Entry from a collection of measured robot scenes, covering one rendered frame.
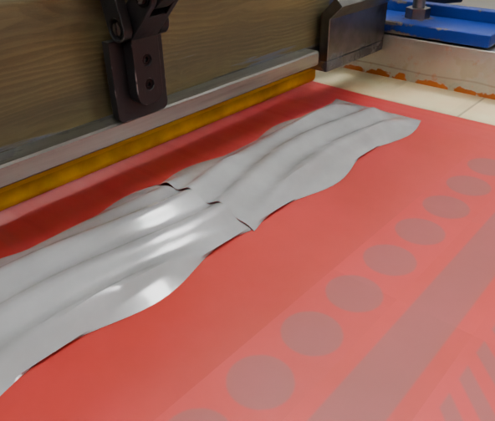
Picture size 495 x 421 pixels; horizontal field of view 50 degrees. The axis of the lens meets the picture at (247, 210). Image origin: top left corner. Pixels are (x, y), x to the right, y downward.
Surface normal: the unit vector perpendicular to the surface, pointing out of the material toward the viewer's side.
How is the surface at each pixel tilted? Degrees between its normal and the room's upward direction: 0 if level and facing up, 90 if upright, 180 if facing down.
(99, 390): 0
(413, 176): 0
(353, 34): 90
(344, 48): 90
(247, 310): 0
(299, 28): 90
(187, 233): 32
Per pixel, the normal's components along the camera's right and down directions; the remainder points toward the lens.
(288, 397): -0.01, -0.85
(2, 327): 0.39, -0.59
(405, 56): -0.66, 0.40
